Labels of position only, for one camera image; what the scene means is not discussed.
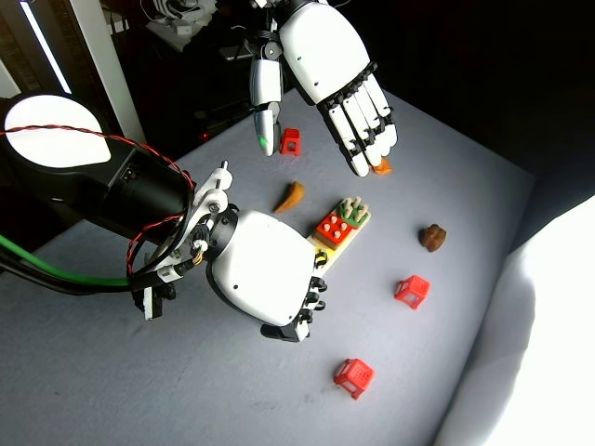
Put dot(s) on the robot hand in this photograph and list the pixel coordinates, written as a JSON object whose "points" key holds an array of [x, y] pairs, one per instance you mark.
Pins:
{"points": [[321, 51], [265, 269]]}

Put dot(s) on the yellow-topped triangle block stack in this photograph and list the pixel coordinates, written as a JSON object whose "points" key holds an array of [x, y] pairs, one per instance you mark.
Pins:
{"points": [[321, 254]]}

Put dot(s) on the wooden peg stacking toy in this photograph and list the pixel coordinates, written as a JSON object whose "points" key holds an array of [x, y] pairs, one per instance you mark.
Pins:
{"points": [[341, 248]]}

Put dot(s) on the red-topped square block stack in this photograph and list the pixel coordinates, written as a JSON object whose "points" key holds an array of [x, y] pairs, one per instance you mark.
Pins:
{"points": [[335, 232]]}

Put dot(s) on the green-topped pentagon block stack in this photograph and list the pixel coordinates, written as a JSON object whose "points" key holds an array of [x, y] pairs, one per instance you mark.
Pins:
{"points": [[360, 217]]}

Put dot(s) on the orange crescent toy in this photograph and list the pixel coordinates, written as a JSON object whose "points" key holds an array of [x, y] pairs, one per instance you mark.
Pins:
{"points": [[292, 197]]}

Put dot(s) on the red plastic toy stool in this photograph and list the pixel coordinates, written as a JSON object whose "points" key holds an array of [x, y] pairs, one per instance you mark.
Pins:
{"points": [[413, 289], [358, 374], [290, 135]]}

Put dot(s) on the small orange toy piece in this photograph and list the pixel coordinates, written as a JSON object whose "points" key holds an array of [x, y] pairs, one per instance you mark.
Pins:
{"points": [[384, 168]]}

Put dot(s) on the white equipment pile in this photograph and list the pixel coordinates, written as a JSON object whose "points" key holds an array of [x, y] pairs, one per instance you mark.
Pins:
{"points": [[179, 25]]}

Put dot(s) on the grey table cloth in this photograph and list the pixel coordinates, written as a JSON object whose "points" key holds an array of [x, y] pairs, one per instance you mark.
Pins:
{"points": [[139, 371]]}

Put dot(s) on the brown lumpy toy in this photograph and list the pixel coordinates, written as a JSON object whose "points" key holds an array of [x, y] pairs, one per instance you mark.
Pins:
{"points": [[432, 238]]}

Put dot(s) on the white pillar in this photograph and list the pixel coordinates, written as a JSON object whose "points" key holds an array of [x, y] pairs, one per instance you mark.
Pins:
{"points": [[107, 69]]}

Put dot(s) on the white backdrop sheet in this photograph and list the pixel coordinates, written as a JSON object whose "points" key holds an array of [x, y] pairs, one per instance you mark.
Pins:
{"points": [[534, 325]]}

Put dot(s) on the white light strip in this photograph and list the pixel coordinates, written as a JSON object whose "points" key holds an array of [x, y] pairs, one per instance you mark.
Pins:
{"points": [[44, 46]]}

